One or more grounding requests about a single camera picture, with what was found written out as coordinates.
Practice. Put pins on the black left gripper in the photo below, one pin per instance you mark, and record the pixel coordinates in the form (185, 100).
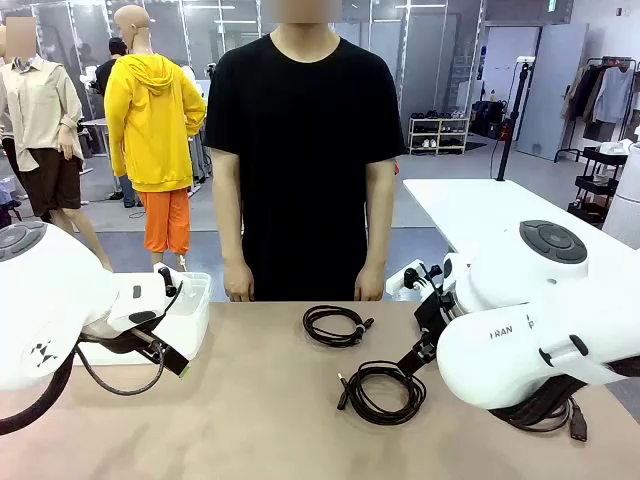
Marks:
(125, 340)

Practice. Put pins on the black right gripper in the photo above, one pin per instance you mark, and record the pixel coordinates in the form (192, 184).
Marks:
(432, 315)

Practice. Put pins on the person's left forearm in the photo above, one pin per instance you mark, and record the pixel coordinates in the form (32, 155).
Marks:
(379, 230)

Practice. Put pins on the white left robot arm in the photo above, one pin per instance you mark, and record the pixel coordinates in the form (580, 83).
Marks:
(50, 300)

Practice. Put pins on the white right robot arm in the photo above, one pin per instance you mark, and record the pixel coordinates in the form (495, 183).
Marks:
(525, 340)

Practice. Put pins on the person's right forearm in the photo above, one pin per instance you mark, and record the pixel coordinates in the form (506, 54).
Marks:
(232, 230)

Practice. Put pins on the person's left hand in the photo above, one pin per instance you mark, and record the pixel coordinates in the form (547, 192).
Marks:
(370, 285)

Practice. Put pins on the person's right hand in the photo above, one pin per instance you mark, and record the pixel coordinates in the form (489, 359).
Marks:
(240, 285)

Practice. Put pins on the clear plastic storage container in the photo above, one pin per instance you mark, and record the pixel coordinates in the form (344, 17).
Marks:
(195, 320)

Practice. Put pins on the white table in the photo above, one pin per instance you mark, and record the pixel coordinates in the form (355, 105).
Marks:
(475, 210)

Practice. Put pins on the white shoe rack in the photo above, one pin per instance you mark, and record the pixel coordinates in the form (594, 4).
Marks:
(440, 135)

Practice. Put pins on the person in black t-shirt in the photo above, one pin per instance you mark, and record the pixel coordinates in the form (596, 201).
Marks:
(300, 150)

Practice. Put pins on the black tripod stand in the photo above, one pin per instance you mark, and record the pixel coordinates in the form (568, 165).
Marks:
(510, 135)

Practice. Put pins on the mannequin in yellow hoodie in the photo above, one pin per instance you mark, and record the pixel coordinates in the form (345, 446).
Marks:
(150, 125)

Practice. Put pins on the black utility cart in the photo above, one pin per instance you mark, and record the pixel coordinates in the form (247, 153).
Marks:
(595, 185)

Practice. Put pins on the black bags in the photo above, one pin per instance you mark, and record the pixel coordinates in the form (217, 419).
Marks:
(485, 117)

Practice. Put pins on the white cylindrical machine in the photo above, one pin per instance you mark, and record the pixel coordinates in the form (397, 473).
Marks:
(627, 210)

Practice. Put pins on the mannequin in beige shirt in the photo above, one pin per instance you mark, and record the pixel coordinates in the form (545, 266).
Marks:
(40, 110)

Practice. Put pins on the grey partition panel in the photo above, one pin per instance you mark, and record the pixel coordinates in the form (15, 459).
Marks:
(555, 90)

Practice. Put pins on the background person in black shirt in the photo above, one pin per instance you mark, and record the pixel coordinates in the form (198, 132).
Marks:
(117, 47)

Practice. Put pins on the black clothes rack with garments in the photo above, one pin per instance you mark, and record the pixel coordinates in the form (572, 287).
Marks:
(610, 95)

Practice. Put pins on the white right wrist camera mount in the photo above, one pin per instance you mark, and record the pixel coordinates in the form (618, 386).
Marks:
(400, 282)

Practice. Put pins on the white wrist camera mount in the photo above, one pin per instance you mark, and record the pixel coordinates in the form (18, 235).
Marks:
(400, 282)
(135, 300)

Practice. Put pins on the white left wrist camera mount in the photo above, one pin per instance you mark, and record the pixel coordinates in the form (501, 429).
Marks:
(135, 300)

